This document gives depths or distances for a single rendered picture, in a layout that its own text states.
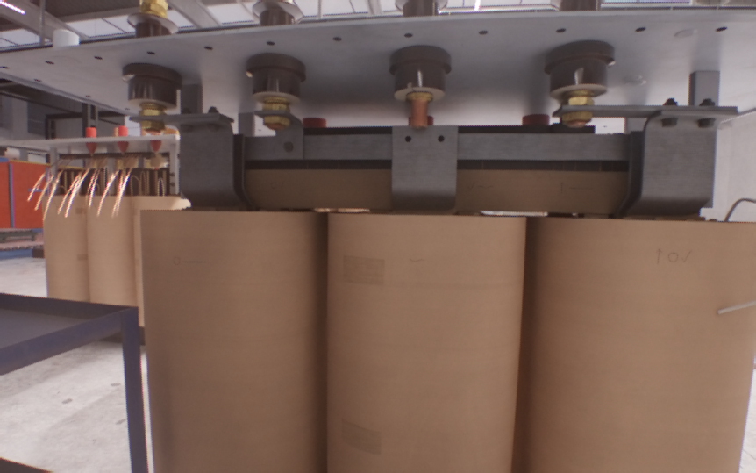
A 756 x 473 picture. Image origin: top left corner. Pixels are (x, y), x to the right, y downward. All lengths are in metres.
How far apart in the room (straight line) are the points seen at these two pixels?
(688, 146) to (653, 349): 0.36
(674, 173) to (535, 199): 0.24
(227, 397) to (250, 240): 0.33
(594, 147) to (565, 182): 0.08
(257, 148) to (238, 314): 0.35
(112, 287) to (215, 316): 2.55
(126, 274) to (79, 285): 0.44
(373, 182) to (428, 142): 0.17
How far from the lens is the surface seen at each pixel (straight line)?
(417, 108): 0.69
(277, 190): 0.87
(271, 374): 0.83
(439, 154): 0.71
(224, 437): 0.92
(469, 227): 0.67
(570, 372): 0.81
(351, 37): 0.67
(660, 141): 0.81
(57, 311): 0.92
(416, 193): 0.71
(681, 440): 0.89
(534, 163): 0.83
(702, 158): 0.84
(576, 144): 0.81
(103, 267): 3.33
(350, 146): 0.78
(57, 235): 3.62
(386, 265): 0.68
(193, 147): 0.86
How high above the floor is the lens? 1.09
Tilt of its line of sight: 4 degrees down
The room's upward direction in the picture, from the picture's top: 1 degrees clockwise
